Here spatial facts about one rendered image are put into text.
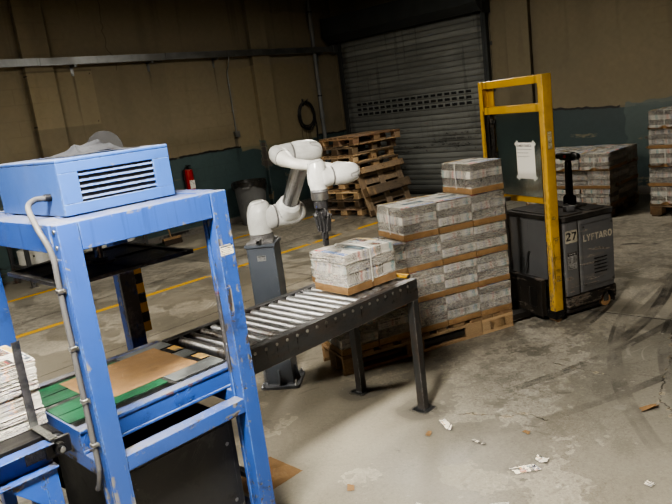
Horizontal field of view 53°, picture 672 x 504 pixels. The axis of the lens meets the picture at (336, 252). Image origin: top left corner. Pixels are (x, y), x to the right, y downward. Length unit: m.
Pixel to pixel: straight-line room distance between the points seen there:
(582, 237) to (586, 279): 0.34
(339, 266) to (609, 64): 7.85
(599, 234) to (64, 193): 4.13
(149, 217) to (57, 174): 0.34
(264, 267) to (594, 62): 7.59
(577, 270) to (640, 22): 5.89
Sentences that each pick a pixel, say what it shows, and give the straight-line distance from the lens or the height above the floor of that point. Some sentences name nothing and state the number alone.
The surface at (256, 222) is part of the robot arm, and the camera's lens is 4.36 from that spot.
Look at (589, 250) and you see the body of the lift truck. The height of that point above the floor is 0.49.
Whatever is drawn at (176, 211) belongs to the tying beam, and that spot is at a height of 1.51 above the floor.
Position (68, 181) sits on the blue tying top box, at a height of 1.67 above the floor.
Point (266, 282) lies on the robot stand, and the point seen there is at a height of 0.74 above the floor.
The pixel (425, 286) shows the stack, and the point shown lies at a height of 0.48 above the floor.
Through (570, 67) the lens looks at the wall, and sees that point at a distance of 11.15.
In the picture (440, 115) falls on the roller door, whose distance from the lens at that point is 12.34.
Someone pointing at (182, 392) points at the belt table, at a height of 0.77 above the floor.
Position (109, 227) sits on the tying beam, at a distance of 2.40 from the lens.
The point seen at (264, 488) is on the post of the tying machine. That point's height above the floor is 0.28.
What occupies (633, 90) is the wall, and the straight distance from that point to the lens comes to 10.79.
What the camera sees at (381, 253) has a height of 0.98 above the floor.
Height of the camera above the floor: 1.81
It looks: 12 degrees down
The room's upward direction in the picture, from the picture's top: 7 degrees counter-clockwise
